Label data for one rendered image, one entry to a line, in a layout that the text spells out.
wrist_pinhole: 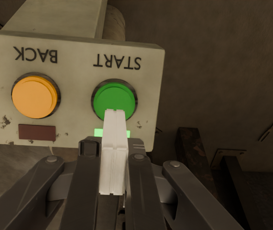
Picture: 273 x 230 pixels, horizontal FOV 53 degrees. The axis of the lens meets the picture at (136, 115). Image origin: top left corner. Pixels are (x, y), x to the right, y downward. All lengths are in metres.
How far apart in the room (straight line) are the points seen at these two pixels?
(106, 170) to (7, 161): 1.20
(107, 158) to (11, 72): 0.16
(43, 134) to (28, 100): 0.04
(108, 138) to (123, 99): 0.10
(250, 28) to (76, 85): 0.76
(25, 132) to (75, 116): 0.05
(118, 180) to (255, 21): 0.85
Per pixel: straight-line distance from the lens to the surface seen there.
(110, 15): 0.78
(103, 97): 0.26
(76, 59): 0.27
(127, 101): 0.26
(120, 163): 0.15
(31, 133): 0.30
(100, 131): 0.28
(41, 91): 0.27
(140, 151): 0.17
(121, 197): 1.34
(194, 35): 0.92
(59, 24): 0.34
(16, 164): 1.35
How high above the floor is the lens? 0.82
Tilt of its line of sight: 50 degrees down
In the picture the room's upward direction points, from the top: 177 degrees clockwise
